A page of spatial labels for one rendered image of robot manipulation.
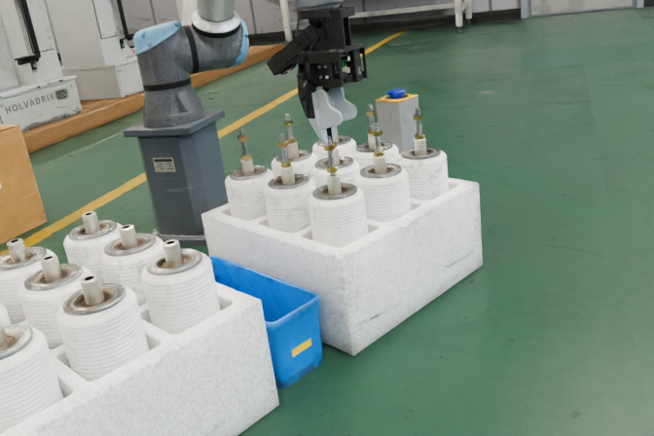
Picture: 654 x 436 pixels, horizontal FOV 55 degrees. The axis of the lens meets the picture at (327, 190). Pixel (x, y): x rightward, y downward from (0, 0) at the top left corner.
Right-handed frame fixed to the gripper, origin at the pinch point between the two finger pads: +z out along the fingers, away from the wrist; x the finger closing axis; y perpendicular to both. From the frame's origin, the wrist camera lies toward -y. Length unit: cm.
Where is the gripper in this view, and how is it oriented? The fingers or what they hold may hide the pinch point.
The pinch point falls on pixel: (324, 134)
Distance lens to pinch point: 103.3
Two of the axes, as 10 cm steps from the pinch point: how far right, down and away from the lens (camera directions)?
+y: 8.1, 1.0, -5.8
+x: 5.8, -3.3, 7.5
